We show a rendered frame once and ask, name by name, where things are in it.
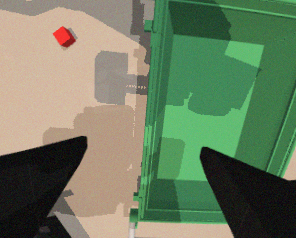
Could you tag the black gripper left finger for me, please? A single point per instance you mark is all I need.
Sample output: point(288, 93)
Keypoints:
point(31, 182)

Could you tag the small red block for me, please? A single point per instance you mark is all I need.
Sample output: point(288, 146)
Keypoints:
point(64, 37)

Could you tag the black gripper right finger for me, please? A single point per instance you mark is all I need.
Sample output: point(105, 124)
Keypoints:
point(255, 203)

